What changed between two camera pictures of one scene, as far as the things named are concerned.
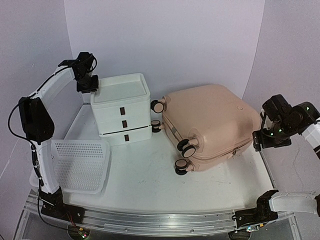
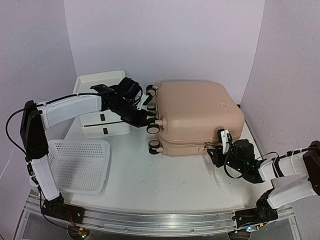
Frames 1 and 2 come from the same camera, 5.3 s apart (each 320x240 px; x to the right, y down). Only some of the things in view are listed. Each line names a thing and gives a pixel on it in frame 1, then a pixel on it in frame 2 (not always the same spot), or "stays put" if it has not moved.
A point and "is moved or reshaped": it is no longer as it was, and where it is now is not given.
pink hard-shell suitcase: x=219 y=125 is moved or reshaped
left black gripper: x=93 y=88 → x=139 y=122
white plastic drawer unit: x=122 y=107 is moved or reshaped
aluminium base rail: x=158 y=224 stays put
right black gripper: x=265 y=142 → x=216 y=159
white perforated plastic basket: x=81 y=166 stays put
